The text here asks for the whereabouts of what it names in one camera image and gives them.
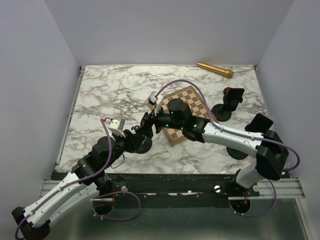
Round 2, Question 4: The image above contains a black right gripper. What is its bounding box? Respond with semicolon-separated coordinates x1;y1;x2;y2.
137;101;185;138

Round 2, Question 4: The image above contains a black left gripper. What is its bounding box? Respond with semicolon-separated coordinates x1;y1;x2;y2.
103;129;145;169

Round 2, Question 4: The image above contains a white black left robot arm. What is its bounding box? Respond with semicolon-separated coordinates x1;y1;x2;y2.
11;130;148;240

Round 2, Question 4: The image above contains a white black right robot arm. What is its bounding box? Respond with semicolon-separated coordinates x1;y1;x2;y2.
136;98;289;196

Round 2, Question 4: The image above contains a black phone on right stand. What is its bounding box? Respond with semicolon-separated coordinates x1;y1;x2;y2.
244;113;274;134

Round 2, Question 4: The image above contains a wooden chessboard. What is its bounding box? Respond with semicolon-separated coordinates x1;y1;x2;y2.
159;85;218;146

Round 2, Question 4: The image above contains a red black knob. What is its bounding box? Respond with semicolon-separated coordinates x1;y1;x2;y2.
223;87;231;96

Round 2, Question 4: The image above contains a gold microphone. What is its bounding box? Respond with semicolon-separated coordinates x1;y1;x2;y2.
197;62;234;78

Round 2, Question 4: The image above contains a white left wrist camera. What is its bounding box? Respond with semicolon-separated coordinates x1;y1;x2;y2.
104;117;125;137

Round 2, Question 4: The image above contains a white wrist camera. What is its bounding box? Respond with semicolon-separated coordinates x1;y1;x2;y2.
147;91;164;116
104;117;125;137

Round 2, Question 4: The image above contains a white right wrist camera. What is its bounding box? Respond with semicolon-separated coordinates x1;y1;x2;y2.
147;91;164;116

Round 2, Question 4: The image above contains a black mounting base plate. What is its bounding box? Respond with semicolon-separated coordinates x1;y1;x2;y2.
49;171;261;208

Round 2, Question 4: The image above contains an aluminium rail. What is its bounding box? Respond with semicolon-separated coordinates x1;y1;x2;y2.
37;177;306;210

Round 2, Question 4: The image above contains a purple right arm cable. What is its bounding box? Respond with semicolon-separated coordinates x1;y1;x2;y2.
156;79;301;218

